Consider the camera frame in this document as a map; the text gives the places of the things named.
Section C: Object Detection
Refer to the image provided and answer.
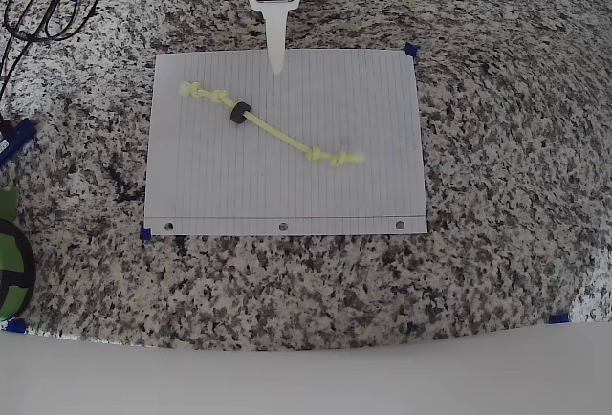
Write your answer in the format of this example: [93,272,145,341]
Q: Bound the black hex nut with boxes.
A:
[229,101,251,125]

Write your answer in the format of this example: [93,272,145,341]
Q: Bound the yellow-green knotted rope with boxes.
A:
[178,80,368,167]

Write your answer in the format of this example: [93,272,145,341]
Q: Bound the lined white paper sheet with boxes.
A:
[142,48,429,237]

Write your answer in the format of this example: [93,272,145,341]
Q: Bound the blue electronic device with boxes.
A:
[0,117,38,167]

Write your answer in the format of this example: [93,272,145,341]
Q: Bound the green tape piece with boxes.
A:
[0,187,21,221]

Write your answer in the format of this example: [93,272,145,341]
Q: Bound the black spool with green tape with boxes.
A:
[0,217,37,321]

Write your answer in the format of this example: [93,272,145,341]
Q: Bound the white backdrop board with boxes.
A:
[0,321,612,415]

